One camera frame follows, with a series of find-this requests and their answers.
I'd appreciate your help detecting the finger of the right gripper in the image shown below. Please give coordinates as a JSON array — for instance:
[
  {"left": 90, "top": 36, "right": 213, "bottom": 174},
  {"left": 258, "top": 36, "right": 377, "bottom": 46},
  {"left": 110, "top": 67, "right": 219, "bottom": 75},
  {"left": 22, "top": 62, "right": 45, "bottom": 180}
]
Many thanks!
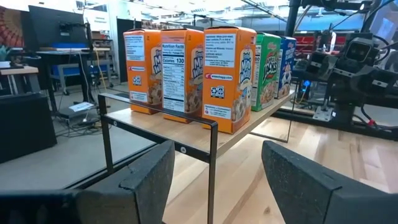
[{"left": 306, "top": 50, "right": 339, "bottom": 82}]

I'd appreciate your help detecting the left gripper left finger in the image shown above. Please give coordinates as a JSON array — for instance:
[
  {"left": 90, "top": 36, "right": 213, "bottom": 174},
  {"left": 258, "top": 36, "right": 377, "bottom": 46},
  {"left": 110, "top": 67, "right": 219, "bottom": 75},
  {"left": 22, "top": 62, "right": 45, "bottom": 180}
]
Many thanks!
[{"left": 0, "top": 139, "right": 176, "bottom": 224}]

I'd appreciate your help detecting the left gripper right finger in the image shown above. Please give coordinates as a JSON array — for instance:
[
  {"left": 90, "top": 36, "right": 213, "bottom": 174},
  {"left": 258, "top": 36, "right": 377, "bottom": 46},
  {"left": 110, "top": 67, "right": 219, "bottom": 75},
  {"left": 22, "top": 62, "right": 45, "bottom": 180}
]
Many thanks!
[{"left": 261, "top": 139, "right": 398, "bottom": 224}]

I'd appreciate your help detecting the blue Frosted Flakes box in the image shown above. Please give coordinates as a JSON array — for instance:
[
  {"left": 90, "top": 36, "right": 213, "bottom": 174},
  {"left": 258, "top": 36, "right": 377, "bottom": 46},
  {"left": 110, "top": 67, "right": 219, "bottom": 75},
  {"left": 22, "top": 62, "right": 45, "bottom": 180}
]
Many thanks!
[{"left": 274, "top": 35, "right": 297, "bottom": 100}]

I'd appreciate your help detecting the green Apple Jacks box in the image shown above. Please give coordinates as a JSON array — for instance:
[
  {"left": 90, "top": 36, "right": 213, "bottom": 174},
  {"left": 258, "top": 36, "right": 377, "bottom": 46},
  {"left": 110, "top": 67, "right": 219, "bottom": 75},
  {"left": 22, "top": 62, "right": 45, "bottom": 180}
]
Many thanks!
[{"left": 251, "top": 32, "right": 282, "bottom": 113}]

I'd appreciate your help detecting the orange Frosted Mini Wheats box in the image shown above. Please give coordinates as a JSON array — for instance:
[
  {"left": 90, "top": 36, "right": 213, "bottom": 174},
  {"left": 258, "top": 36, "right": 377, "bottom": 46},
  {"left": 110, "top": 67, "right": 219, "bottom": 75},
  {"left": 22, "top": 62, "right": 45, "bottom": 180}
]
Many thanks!
[
  {"left": 160, "top": 27, "right": 205, "bottom": 124},
  {"left": 123, "top": 28, "right": 162, "bottom": 115},
  {"left": 201, "top": 26, "right": 257, "bottom": 135}
]

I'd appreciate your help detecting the red shelving unit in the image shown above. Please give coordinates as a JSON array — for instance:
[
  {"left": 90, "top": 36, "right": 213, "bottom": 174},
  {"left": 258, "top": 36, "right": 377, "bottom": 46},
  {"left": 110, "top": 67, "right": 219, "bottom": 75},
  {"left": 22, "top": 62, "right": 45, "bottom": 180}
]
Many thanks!
[{"left": 295, "top": 35, "right": 346, "bottom": 56}]

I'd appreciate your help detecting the white paper sheet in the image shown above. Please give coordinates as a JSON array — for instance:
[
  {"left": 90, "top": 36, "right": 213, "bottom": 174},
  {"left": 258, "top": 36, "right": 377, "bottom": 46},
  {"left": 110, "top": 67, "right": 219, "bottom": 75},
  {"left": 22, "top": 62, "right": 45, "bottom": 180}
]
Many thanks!
[{"left": 68, "top": 101, "right": 95, "bottom": 113}]

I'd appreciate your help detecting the black cabinet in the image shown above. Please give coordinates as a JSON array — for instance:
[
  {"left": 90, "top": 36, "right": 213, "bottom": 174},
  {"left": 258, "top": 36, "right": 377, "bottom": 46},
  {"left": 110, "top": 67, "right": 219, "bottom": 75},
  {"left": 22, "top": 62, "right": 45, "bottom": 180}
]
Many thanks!
[{"left": 0, "top": 92, "right": 58, "bottom": 165}]

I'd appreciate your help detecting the desk with black legs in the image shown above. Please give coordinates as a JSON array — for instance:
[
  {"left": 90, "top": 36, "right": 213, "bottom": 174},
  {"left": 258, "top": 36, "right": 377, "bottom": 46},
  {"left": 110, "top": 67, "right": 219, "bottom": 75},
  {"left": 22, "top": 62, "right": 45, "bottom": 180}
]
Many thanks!
[{"left": 34, "top": 46, "right": 113, "bottom": 105}]

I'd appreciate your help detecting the small wooden side table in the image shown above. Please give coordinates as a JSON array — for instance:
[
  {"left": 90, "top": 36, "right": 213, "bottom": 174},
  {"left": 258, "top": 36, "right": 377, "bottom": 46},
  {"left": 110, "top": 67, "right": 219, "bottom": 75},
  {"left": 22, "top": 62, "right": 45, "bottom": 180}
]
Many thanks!
[{"left": 0, "top": 64, "right": 40, "bottom": 96}]

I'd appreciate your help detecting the black computer monitor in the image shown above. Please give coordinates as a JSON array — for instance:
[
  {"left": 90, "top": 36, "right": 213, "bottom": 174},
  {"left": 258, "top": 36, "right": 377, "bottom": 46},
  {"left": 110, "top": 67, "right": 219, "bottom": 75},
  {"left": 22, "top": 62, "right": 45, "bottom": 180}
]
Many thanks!
[{"left": 27, "top": 5, "right": 91, "bottom": 52}]

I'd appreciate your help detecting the orange mandala tapestry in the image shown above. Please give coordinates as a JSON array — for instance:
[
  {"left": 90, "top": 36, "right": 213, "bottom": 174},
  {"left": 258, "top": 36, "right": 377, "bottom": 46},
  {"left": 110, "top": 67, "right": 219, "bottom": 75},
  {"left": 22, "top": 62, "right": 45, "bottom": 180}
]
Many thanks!
[{"left": 0, "top": 5, "right": 25, "bottom": 48}]

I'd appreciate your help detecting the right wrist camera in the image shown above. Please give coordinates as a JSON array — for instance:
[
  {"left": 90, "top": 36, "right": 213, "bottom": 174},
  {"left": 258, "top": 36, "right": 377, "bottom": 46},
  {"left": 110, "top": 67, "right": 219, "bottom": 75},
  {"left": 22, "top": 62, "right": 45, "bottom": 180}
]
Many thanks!
[{"left": 344, "top": 36, "right": 381, "bottom": 68}]

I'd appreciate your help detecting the black cable with red connector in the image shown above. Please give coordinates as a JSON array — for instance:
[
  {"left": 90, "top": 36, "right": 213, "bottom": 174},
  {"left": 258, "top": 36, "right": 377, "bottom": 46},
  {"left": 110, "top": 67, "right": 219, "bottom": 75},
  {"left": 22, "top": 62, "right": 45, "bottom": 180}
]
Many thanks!
[{"left": 353, "top": 104, "right": 398, "bottom": 133}]

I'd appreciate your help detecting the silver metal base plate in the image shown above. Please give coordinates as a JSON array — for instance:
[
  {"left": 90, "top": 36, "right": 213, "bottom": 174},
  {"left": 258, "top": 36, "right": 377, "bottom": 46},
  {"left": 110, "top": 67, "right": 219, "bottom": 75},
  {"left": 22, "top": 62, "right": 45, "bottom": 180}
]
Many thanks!
[{"left": 312, "top": 105, "right": 334, "bottom": 123}]

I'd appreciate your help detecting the black frame post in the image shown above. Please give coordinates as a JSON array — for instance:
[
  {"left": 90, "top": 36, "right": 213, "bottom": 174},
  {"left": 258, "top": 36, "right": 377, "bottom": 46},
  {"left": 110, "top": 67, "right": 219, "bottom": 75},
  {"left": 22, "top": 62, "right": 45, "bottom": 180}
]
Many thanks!
[{"left": 285, "top": 0, "right": 302, "bottom": 39}]

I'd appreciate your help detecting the black table edge rail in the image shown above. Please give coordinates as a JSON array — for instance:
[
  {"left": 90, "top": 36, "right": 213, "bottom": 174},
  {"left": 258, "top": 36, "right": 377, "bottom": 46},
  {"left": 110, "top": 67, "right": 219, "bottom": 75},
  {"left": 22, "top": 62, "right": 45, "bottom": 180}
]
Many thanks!
[{"left": 62, "top": 108, "right": 398, "bottom": 190}]

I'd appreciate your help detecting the wooden shelf with black frame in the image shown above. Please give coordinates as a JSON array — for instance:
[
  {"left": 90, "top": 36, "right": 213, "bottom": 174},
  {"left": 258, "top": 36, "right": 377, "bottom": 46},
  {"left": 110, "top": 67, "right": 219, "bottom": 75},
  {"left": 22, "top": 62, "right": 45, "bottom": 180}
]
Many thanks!
[{"left": 97, "top": 81, "right": 296, "bottom": 224}]

